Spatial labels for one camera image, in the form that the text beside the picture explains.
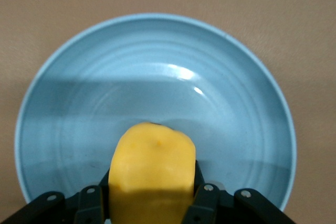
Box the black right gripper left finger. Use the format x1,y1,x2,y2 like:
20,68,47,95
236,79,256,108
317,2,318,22
0,168,111,224

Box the yellow potato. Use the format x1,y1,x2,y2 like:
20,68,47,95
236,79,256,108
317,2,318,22
108,121,197,224

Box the light blue plate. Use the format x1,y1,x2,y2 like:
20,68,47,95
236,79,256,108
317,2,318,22
14,12,298,213

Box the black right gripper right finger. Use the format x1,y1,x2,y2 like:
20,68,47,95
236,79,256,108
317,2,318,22
181,160,298,224

